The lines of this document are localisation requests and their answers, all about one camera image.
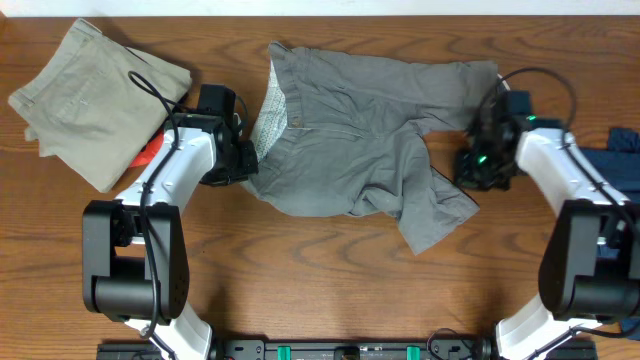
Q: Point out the red folded garment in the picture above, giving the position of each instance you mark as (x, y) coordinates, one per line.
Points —
(149, 151)

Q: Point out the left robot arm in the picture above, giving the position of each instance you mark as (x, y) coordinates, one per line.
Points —
(135, 266)

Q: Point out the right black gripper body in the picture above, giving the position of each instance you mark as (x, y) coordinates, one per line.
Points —
(476, 170)

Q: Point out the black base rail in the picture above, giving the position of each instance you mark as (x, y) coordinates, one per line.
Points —
(439, 348)

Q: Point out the folded beige shorts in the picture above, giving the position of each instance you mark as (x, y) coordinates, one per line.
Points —
(83, 108)

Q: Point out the grey shorts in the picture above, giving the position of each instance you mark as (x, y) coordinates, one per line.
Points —
(341, 134)

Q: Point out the navy blue shorts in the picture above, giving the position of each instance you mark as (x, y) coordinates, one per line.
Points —
(618, 163)

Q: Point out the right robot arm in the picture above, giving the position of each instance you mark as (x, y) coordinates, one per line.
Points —
(589, 274)

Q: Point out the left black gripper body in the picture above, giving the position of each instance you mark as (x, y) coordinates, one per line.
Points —
(240, 163)

